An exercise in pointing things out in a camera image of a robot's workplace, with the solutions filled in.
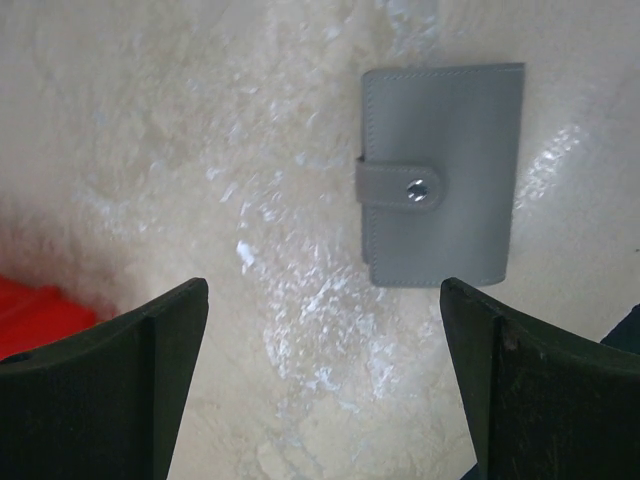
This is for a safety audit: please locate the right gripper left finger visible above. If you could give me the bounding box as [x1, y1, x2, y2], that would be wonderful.
[1, 278, 208, 479]

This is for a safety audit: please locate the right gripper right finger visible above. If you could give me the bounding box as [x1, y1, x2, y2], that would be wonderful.
[440, 278, 639, 479]

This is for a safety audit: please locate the grey card holder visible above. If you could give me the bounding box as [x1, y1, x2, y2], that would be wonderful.
[355, 63, 525, 288]

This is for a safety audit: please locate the red plastic bin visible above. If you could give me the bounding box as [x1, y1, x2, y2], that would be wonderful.
[1, 276, 117, 361]

